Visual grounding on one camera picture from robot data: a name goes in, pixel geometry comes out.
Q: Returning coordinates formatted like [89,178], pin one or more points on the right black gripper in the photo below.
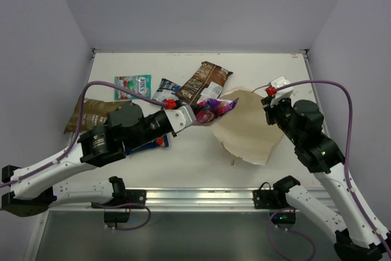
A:
[270,108]

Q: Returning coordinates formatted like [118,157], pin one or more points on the purple snack packet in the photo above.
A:
[209,110]

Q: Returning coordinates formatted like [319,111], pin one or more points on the dark brown snack bag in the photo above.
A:
[207,82]

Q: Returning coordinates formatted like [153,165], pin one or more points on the blue snack packet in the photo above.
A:
[166,91]

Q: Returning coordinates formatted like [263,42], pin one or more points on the blue Burts crisps bag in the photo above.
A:
[161,142]

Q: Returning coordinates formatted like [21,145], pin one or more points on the teal Fox's candy bag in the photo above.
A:
[140,84]

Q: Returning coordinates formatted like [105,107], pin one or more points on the olive brown snack bag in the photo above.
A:
[95,112]

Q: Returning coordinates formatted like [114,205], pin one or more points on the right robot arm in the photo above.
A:
[354,236]

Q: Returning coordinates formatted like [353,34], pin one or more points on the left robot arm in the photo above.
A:
[37,188]

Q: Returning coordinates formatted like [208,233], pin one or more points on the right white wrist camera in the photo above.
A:
[278,89]

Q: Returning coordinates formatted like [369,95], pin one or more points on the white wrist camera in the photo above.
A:
[179,115]
[278,89]

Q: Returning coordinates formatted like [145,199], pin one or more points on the right black base bracket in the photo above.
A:
[273,197]

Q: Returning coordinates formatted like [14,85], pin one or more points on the black base bracket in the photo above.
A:
[118,211]
[273,197]

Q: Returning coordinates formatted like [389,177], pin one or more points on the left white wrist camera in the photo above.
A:
[179,115]

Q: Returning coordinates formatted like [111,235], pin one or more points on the aluminium mounting rail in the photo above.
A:
[195,197]

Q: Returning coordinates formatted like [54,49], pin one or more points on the left black base bracket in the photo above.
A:
[118,211]

